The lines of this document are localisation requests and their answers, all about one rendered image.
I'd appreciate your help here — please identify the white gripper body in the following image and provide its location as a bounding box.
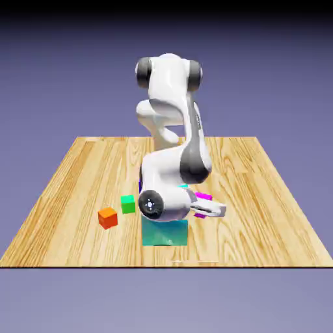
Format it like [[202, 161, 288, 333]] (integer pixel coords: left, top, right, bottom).
[[189, 198, 227, 219]]

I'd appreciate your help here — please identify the small magenta cube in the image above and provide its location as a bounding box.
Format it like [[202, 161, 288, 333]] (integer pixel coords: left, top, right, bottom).
[[194, 191, 213, 219]]

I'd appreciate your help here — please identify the small green cube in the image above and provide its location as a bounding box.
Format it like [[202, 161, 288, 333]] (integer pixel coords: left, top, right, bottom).
[[120, 194, 137, 215]]

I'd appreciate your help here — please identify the small orange cube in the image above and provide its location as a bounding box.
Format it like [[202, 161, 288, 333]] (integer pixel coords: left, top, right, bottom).
[[98, 207, 118, 230]]

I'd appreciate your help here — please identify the large teal box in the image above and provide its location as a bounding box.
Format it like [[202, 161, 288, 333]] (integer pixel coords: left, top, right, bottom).
[[141, 215, 189, 246]]

